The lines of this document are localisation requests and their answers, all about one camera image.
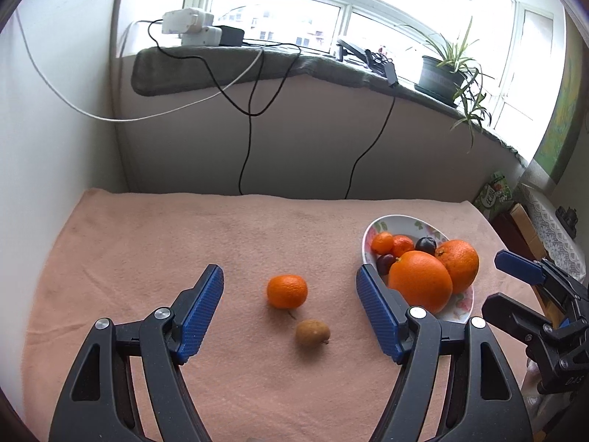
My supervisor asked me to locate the large rough orange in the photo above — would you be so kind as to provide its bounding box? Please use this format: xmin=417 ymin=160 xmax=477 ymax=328
xmin=434 ymin=239 xmax=479 ymax=294

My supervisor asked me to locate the large smooth orange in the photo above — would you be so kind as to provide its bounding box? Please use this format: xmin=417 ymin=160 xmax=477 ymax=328
xmin=387 ymin=250 xmax=452 ymax=314

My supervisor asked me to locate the dark plum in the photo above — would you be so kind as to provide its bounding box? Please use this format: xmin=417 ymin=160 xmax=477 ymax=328
xmin=414 ymin=236 xmax=437 ymax=256
xmin=376 ymin=253 xmax=397 ymax=276

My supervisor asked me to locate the small mandarin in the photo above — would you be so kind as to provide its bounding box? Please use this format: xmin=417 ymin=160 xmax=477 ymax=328
xmin=391 ymin=235 xmax=414 ymax=259
xmin=370 ymin=232 xmax=394 ymax=256

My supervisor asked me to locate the small top mandarin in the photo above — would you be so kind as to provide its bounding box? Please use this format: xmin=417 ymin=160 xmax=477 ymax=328
xmin=370 ymin=232 xmax=394 ymax=256

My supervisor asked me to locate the brown longan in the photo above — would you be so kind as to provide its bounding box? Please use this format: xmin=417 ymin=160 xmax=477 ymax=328
xmin=294 ymin=319 xmax=331 ymax=347

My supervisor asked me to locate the mandarin with stem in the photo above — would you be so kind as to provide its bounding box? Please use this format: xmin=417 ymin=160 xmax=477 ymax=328
xmin=267 ymin=274 xmax=308 ymax=309

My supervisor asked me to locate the lace cloth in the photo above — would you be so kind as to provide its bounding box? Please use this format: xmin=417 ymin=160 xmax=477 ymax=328
xmin=519 ymin=185 xmax=587 ymax=284

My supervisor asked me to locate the cardboard box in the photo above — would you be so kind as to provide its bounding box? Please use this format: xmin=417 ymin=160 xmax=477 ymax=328
xmin=509 ymin=203 xmax=548 ymax=260

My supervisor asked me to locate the floral white plate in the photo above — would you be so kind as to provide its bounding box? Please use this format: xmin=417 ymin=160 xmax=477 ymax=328
xmin=361 ymin=214 xmax=474 ymax=323

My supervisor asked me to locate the green snack bag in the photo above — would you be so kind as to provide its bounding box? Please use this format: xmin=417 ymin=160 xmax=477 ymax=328
xmin=473 ymin=172 xmax=513 ymax=221

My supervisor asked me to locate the pink towel table cover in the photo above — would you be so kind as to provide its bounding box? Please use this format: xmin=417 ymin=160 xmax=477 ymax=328
xmin=22 ymin=190 xmax=537 ymax=441

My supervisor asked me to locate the potted spider plant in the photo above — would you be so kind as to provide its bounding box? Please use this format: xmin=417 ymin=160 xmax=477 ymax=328
xmin=405 ymin=19 xmax=492 ymax=149

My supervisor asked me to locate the black device on sill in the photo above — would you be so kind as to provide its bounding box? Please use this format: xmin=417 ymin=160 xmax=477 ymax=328
xmin=336 ymin=39 xmax=398 ymax=87

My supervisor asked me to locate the green windowsill cloth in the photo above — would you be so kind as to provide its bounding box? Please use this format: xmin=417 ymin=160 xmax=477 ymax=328
xmin=123 ymin=47 xmax=526 ymax=171

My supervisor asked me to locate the white power adapter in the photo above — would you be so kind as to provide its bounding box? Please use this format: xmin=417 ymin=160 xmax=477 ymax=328
xmin=162 ymin=7 xmax=222 ymax=46

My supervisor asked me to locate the black power brick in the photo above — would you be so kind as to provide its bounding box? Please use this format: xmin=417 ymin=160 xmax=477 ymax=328
xmin=216 ymin=25 xmax=244 ymax=47

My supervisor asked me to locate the wall map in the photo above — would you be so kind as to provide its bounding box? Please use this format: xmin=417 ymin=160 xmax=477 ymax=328
xmin=533 ymin=16 xmax=584 ymax=185

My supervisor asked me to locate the black cable right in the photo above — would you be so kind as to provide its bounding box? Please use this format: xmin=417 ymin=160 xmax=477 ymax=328
xmin=344 ymin=86 xmax=399 ymax=200

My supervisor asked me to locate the black cable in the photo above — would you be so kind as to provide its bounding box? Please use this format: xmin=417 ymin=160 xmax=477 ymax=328
xmin=344 ymin=86 xmax=399 ymax=200
xmin=147 ymin=19 xmax=304 ymax=196

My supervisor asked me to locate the black cable left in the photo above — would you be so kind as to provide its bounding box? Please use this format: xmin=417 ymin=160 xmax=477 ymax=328
xmin=147 ymin=19 xmax=304 ymax=196

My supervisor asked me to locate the white cable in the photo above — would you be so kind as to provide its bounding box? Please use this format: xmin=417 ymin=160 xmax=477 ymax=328
xmin=15 ymin=8 xmax=265 ymax=124

